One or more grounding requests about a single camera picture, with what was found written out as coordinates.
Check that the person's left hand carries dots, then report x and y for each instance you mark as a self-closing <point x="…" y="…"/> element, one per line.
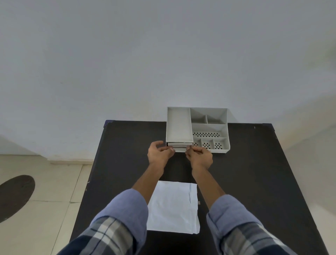
<point x="157" y="156"/>

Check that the person's right hand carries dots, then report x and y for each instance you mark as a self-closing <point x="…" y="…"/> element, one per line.
<point x="200" y="160"/>

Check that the person's right thumb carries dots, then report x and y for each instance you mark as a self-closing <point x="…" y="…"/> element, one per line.
<point x="189" y="152"/>

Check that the person's left thumb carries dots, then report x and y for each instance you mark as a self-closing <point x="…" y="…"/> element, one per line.
<point x="168" y="150"/>

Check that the white organizer drawer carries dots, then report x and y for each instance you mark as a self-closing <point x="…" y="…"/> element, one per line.
<point x="179" y="147"/>

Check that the person's left forearm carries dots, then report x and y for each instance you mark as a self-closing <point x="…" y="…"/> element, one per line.
<point x="126" y="210"/>

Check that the person's right forearm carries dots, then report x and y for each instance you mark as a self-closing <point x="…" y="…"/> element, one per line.
<point x="231" y="218"/>

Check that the grey plastic desk organizer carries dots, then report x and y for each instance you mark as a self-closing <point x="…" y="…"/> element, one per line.
<point x="207" y="126"/>

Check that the white paper envelope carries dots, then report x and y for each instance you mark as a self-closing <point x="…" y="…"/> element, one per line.
<point x="173" y="207"/>

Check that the dark round floor mat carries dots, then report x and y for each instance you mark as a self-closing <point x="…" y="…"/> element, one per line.
<point x="14" y="197"/>

